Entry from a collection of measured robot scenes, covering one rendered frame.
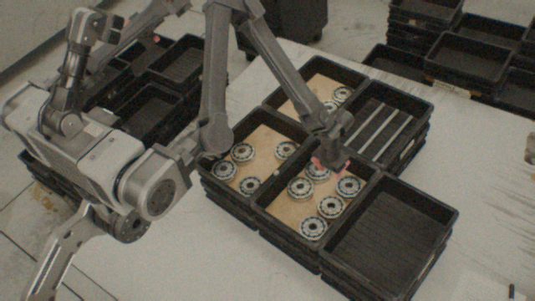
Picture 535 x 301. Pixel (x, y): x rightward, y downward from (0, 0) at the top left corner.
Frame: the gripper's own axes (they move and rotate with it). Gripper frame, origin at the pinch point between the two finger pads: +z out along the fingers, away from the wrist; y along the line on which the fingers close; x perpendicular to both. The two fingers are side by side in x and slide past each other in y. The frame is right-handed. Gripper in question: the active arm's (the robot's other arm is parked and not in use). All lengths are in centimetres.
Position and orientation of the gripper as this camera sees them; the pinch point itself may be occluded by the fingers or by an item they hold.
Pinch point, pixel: (330, 172)
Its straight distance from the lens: 152.0
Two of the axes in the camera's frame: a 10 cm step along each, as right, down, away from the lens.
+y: -7.4, -4.5, 4.9
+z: 1.1, 6.5, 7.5
